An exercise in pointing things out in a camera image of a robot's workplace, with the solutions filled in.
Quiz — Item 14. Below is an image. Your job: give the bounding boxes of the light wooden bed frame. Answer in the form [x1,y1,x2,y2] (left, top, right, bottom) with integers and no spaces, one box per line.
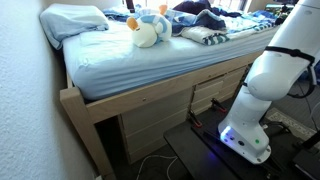
[59,49,264,180]

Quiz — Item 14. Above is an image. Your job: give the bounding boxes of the white floor cable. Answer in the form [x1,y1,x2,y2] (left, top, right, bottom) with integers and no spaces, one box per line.
[135,154,179,180]

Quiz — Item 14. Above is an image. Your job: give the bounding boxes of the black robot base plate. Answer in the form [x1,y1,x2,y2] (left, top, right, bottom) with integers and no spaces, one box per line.
[163,106,320,180]

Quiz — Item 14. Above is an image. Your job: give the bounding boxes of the pale blue pillow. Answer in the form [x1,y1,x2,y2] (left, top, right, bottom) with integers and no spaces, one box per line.
[39,3,110,51]

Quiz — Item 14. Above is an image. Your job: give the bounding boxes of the black equipment stand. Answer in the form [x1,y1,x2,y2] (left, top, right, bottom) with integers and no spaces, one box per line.
[293,129,320,180]

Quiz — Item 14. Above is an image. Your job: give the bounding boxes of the white stuffed duck toy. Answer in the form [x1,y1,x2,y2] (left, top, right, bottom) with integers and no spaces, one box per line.
[125,4,173,48]

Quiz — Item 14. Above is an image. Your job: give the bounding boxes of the mattress with light blue sheet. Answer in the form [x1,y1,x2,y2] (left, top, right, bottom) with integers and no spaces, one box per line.
[62,19,281,102]

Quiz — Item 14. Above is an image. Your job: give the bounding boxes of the red handled clamp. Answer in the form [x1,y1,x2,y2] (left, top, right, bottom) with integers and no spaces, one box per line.
[210,98,228,114]
[188,109,203,129]

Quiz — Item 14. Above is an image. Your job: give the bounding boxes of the green and black clutter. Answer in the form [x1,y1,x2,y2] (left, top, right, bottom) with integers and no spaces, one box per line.
[273,0,299,16]

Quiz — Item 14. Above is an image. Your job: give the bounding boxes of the small wooden drawer front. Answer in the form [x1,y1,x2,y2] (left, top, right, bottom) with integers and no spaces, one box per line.
[194,75,226,92]
[193,80,225,104]
[191,91,223,114]
[222,65,248,88]

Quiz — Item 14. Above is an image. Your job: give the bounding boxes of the black clothing pile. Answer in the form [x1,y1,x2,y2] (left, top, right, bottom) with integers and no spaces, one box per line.
[173,0,243,18]

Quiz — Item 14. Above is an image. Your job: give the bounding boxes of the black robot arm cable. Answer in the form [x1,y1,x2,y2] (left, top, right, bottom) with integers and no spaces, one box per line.
[264,45,318,100]

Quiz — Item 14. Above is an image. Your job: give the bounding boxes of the large wooden drawer front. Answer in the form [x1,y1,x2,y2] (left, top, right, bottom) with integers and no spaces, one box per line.
[119,87,194,136]
[124,109,192,164]

